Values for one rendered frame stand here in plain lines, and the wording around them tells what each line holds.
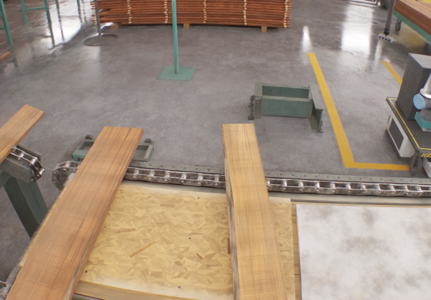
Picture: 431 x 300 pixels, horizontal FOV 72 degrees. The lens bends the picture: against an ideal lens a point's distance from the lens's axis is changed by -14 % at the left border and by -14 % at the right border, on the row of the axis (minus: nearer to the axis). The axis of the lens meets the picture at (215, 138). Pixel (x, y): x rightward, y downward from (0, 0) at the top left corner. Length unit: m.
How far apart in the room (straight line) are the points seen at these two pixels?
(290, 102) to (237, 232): 2.25
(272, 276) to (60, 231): 0.71
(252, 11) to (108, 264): 5.36
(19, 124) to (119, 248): 0.90
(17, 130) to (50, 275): 0.86
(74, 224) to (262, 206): 0.66
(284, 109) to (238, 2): 3.12
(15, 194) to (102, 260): 0.85
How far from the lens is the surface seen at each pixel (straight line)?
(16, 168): 1.67
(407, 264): 1.24
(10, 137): 1.72
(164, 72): 4.37
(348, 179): 1.48
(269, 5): 6.02
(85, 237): 1.17
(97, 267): 1.14
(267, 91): 3.48
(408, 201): 1.49
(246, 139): 1.50
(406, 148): 3.07
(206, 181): 1.34
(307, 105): 3.27
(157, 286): 1.06
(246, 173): 1.32
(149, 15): 6.34
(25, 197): 1.84
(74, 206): 1.28
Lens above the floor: 1.74
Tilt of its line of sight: 35 degrees down
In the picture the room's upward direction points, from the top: straight up
